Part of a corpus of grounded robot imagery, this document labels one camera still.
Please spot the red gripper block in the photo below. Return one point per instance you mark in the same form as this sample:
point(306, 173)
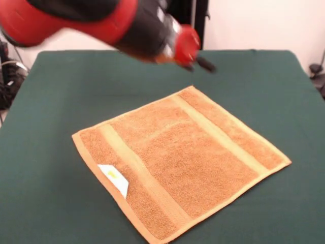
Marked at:
point(186, 47)

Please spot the orange terry towel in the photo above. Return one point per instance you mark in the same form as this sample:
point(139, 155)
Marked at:
point(177, 165)

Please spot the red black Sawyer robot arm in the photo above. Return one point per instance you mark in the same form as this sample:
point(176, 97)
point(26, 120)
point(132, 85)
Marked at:
point(89, 23)

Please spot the black power adapter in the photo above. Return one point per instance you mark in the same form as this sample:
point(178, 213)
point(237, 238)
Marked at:
point(314, 68)

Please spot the dark green table cloth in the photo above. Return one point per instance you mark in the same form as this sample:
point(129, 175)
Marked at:
point(50, 178)

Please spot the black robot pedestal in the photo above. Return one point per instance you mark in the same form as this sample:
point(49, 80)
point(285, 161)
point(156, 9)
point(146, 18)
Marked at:
point(193, 20)

